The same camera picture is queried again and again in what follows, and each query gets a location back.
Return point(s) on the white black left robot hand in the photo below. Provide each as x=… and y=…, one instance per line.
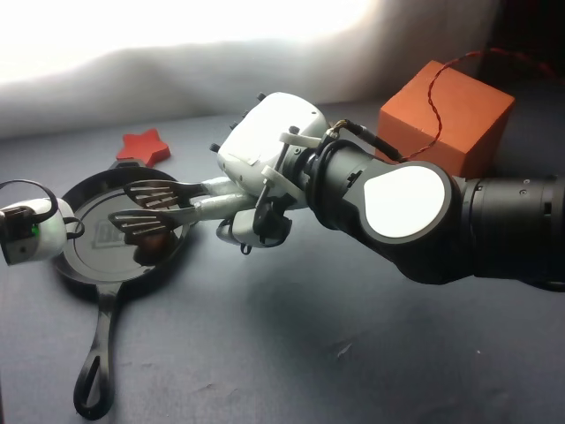
x=39, y=229

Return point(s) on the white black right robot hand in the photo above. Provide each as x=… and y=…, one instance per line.
x=265, y=132

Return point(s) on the brown meat chunk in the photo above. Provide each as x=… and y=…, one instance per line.
x=152, y=247

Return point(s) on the black cast iron skillet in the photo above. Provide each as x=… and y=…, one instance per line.
x=103, y=309

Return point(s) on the white backdrop cloth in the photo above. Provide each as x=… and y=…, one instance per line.
x=176, y=66

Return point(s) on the red star block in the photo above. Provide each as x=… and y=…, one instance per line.
x=143, y=148

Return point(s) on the orange cube block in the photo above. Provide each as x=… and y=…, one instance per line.
x=468, y=128

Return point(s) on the grey table cloth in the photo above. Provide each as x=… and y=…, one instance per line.
x=265, y=353

